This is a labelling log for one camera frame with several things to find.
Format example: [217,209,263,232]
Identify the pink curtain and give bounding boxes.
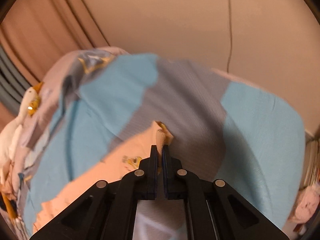
[0,0,111,126]

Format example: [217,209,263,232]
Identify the white goose plush toy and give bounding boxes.
[1,82,44,184]

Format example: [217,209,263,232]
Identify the peach cartoon print garment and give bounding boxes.
[32,121,174,233]

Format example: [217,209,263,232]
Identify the stack of books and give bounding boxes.
[300,139,319,189]

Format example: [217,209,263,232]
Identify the blue grey patterned duvet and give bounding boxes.
[16,48,305,236]

